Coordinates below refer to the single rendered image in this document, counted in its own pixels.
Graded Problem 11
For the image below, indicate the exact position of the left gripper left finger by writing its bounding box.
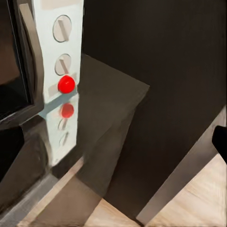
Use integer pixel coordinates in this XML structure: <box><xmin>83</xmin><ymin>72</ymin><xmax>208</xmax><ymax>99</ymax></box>
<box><xmin>0</xmin><ymin>126</ymin><xmax>25</xmax><ymax>182</ymax></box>

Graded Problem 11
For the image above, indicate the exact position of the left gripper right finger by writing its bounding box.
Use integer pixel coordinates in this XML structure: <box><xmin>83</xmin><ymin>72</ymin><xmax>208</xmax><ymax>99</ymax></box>
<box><xmin>212</xmin><ymin>125</ymin><xmax>227</xmax><ymax>164</ymax></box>

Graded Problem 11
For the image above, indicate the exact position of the microwave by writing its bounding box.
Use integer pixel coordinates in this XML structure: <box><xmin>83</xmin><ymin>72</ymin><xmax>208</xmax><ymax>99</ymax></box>
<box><xmin>0</xmin><ymin>0</ymin><xmax>84</xmax><ymax>131</ymax></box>

